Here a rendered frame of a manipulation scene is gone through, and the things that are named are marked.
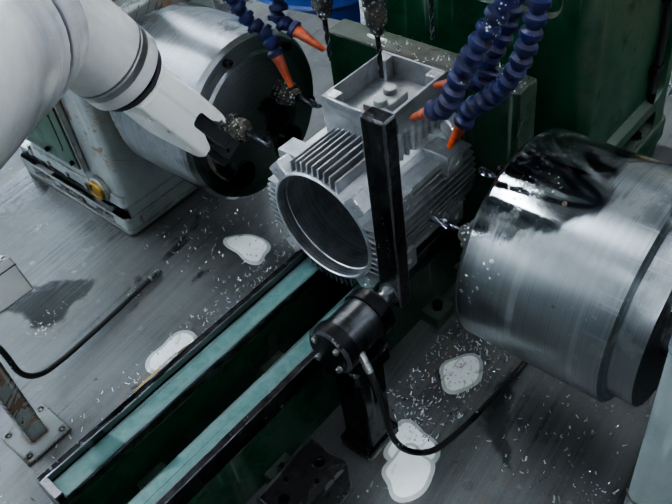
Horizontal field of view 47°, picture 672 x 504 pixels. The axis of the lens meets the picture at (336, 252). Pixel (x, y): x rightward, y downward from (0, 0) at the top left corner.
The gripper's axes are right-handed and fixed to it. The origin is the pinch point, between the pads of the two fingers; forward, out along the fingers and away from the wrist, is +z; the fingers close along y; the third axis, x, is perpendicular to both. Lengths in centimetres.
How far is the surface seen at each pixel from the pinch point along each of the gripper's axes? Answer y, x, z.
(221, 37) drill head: -17.6, 14.5, 8.7
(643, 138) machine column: 24, 38, 55
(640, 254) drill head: 43.2, 8.7, 7.2
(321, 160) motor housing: 6.0, 5.1, 9.7
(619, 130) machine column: 23, 35, 46
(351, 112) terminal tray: 5.8, 11.9, 10.2
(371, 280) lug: 13.1, -3.6, 21.7
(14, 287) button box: -14.6, -25.5, -1.3
